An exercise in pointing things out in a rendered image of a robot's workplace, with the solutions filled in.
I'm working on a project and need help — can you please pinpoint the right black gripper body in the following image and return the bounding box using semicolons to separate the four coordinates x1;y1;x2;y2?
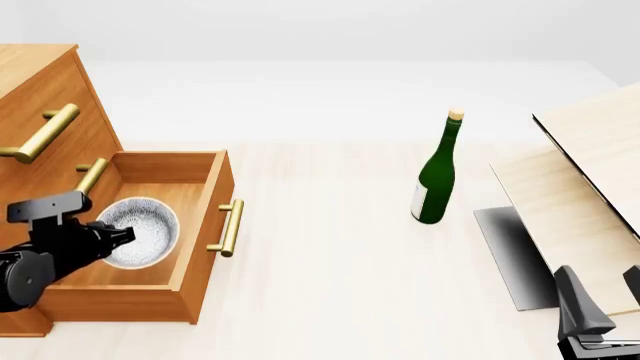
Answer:
555;331;640;360

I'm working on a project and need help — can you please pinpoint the brass handle of open drawer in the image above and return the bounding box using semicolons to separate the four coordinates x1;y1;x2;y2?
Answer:
206;198;246;259

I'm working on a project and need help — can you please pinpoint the small black plate on stalk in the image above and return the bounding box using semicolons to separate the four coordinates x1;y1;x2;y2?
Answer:
6;189;94;227

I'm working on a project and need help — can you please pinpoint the black bowl with speckled inside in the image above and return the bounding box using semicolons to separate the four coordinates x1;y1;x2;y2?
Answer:
95;195;181;271

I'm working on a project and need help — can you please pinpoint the long brass cabinet handle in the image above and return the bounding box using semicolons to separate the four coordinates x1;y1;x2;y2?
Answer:
0;102;81;165

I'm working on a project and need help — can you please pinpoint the green wine bottle with cork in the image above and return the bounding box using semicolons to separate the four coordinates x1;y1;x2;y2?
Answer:
410;107;466;226

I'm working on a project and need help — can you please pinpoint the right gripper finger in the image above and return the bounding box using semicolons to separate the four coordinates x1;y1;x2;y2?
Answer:
622;264;640;306
553;264;618;341

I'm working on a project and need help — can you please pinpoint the open wooden drawer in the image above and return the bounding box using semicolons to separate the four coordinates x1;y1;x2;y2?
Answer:
36;149;236;326

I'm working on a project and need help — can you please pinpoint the short brass cabinet handle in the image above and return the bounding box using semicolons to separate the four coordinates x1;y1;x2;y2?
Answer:
75;157;110;197

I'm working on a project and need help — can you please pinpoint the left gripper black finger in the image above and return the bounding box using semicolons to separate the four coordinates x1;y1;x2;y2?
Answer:
105;225;137;252

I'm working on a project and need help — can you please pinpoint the pale wood board, black edge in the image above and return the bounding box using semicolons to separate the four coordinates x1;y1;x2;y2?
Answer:
531;81;640;243

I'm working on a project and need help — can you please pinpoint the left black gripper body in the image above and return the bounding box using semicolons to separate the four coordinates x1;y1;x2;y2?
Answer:
28;216;112;272

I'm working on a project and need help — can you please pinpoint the wooden cabinet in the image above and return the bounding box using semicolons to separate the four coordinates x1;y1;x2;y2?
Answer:
0;43;125;338

